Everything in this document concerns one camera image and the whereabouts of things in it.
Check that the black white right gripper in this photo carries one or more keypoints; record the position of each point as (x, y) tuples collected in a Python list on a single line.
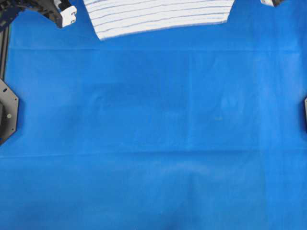
[(272, 3)]

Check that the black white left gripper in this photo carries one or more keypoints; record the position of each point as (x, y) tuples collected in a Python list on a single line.
[(60, 12)]

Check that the white blue striped towel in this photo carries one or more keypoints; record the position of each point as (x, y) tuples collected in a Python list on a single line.
[(113, 18)]

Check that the blue table cloth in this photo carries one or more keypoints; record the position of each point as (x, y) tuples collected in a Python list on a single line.
[(192, 128)]

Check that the black aluminium table frame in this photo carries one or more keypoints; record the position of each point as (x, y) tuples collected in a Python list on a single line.
[(4, 40)]

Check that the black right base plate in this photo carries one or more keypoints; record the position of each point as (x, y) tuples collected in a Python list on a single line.
[(305, 112)]

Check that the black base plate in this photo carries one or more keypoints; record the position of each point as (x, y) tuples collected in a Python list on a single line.
[(305, 112), (9, 103)]

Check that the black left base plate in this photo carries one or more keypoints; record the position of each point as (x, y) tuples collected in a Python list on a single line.
[(9, 103)]

